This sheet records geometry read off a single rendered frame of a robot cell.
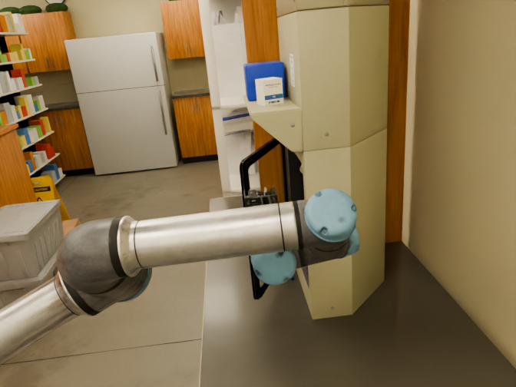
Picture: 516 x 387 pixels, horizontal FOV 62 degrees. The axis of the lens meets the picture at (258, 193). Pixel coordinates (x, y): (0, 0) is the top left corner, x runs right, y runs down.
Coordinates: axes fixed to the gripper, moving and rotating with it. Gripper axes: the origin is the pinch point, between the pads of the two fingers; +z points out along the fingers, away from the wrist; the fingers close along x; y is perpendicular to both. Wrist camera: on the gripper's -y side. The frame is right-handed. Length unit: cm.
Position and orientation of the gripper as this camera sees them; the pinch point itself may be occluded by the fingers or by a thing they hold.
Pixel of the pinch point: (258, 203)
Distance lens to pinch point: 106.0
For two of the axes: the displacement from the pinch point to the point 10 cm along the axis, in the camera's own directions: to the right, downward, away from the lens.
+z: -0.8, -3.5, 9.3
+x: -9.9, 1.1, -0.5
